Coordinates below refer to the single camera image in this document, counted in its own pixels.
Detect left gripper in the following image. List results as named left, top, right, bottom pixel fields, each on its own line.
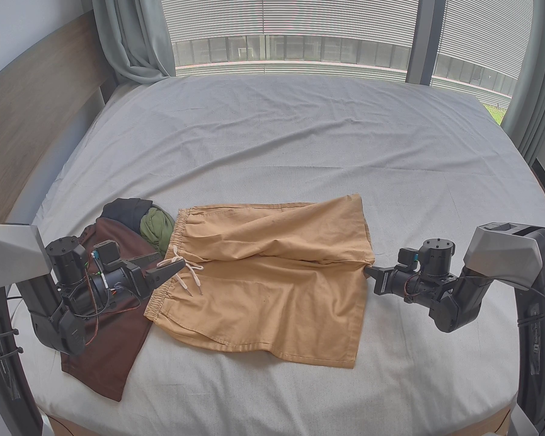
left=101, top=252, right=187, bottom=301

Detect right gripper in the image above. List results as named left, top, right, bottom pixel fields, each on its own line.
left=372, top=265, right=421, bottom=297

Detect tan shorts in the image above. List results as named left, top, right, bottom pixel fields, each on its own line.
left=144, top=193, right=375, bottom=370

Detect bed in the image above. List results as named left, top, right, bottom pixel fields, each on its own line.
left=0, top=11, right=545, bottom=436

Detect green garment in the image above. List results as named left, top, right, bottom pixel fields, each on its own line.
left=139, top=207, right=177, bottom=254

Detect black garment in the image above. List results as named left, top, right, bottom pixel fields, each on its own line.
left=102, top=198, right=154, bottom=235

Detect dark brown garment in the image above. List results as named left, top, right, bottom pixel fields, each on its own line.
left=61, top=218, right=166, bottom=402

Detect grey-green curtain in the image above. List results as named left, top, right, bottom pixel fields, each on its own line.
left=501, top=0, right=545, bottom=167
left=88, top=0, right=177, bottom=85

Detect window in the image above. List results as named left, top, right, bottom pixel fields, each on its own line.
left=156, top=0, right=540, bottom=124

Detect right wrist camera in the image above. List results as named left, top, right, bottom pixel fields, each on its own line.
left=399, top=247, right=421, bottom=271

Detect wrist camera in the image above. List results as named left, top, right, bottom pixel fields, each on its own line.
left=399, top=247, right=421, bottom=271
left=91, top=241, right=119, bottom=268

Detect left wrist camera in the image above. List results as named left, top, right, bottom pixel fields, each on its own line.
left=91, top=241, right=119, bottom=268

